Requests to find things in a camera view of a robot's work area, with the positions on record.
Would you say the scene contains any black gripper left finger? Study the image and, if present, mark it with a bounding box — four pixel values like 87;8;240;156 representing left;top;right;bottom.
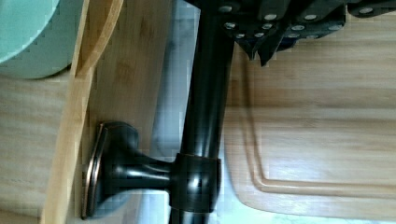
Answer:
186;0;291;60

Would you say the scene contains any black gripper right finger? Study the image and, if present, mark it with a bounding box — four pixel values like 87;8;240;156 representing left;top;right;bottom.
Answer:
256;0;395;66

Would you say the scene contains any light wooden drawer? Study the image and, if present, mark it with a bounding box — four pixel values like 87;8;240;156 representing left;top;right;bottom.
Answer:
1;0;173;224

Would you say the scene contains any dark bronze drawer handle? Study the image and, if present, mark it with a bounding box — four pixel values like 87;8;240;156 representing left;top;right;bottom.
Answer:
81;9;233;224

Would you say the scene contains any wooden cutting board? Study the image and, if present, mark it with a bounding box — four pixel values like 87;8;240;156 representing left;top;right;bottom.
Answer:
224;13;396;220

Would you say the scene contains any green ceramic bowl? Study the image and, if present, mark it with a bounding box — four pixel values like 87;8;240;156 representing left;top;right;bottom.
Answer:
0;0;84;78

